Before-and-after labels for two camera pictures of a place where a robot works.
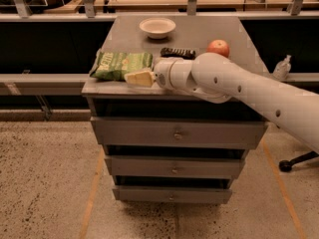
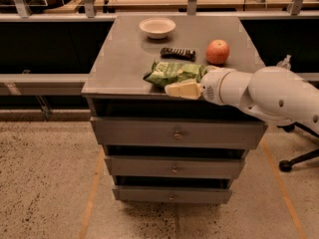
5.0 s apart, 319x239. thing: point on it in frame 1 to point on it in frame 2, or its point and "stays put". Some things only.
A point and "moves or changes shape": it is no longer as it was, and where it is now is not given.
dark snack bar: [178, 53] stays put
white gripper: [162, 73] to [211, 85]
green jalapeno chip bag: [116, 65] moves or changes shape
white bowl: [157, 27] stays put
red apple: [219, 47] stays put
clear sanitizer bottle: [282, 69] stays put
